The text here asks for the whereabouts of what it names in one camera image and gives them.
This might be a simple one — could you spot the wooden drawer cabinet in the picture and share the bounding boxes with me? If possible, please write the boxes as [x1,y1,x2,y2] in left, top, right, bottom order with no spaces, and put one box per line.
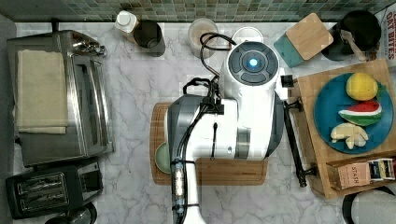
[290,59,396,199]

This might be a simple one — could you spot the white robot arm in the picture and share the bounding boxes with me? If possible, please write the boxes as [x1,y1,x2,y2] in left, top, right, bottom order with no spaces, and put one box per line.
[164,41,283,224]

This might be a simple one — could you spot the green small plate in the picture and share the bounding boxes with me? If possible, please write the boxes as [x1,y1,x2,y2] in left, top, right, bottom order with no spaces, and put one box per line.
[155,143,171,175]

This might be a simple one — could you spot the wooden cutting board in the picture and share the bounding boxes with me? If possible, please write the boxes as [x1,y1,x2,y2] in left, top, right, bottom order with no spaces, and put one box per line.
[149,103,268,186]

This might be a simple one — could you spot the clear glass jar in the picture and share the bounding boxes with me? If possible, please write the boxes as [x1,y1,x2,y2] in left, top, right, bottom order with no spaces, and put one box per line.
[188,18,219,59]

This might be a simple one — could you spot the white round lid container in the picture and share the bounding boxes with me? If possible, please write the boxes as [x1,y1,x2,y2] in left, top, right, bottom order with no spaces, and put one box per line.
[232,27,263,44]

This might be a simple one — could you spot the dark metal cup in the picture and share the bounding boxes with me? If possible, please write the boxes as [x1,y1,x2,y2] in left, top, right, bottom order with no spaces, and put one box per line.
[134,21,165,57]

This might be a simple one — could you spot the stainless toaster oven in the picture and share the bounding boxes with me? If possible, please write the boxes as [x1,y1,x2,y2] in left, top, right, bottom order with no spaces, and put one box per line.
[7,30,114,167]

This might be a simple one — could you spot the white capped bottle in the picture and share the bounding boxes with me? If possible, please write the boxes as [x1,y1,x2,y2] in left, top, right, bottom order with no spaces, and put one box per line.
[115,10,137,42]

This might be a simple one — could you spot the teal box wooden lid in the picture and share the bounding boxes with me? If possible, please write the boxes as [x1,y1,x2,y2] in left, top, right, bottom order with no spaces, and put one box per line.
[274,13,333,67]

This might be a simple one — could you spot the blue round plate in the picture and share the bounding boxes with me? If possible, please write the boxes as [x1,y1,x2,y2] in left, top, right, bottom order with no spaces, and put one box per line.
[314,73,394,154]

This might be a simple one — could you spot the dark round container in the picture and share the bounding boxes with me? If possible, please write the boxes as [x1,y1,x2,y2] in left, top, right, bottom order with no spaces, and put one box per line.
[45,203,97,224]

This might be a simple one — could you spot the beige folded towel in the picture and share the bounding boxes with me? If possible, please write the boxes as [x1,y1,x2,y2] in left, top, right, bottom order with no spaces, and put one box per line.
[16,49,68,134]

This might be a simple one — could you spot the peeled banana pieces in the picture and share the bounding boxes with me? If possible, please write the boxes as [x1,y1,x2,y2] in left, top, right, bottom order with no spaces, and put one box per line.
[331,122,369,149]

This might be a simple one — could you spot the yellow lemon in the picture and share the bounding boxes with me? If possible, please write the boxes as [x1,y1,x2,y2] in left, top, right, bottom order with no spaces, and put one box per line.
[346,73,378,101]

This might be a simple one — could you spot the wooden spoon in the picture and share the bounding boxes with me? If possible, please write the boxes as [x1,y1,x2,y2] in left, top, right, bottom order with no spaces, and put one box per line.
[340,30,367,62]

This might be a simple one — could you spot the black slot toaster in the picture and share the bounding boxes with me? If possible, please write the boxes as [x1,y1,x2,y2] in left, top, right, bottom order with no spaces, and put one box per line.
[6,160,104,219]

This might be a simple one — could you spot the watermelon slice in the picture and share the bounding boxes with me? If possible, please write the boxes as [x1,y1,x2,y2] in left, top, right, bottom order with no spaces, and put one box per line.
[338,100,382,126]

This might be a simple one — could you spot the oat bites box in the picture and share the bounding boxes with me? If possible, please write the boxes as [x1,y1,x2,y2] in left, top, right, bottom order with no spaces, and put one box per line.
[375,4,396,61]

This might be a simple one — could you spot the black rimmed pot lid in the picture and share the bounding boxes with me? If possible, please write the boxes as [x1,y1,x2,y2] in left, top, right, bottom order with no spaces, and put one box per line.
[342,187,396,224]

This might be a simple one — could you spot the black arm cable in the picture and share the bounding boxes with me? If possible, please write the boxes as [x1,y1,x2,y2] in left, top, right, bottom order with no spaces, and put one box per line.
[169,32,238,224]

